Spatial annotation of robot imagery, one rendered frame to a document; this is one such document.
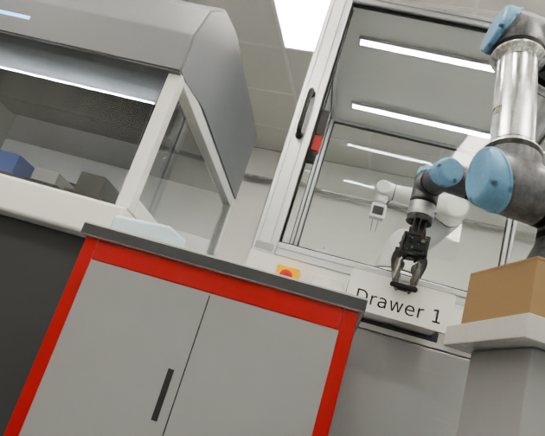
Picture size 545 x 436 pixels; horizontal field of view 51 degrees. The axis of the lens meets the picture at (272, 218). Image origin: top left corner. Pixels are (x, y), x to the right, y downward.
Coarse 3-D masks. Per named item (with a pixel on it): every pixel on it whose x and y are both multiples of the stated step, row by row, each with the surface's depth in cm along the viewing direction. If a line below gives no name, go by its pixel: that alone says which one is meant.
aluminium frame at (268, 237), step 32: (352, 0) 210; (384, 0) 209; (320, 32) 206; (320, 64) 202; (320, 96) 197; (288, 160) 190; (288, 192) 187; (288, 256) 179; (320, 256) 178; (448, 288) 172
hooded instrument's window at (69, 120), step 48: (0, 48) 184; (48, 48) 183; (0, 96) 178; (48, 96) 177; (96, 96) 176; (144, 96) 174; (0, 144) 172; (48, 144) 171; (96, 144) 170; (192, 144) 210; (96, 192) 165; (144, 192) 177; (192, 192) 224; (192, 240) 241
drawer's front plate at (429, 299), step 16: (352, 272) 160; (368, 272) 159; (352, 288) 158; (368, 288) 158; (384, 288) 157; (368, 304) 156; (400, 304) 156; (416, 304) 155; (432, 304) 155; (448, 304) 155; (400, 320) 154; (416, 320) 154; (448, 320) 153
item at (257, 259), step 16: (256, 256) 180; (272, 256) 180; (304, 272) 177; (320, 272) 177; (336, 272) 177; (368, 320) 171; (400, 336) 169; (416, 336) 169; (432, 336) 168; (448, 352) 167; (464, 352) 166
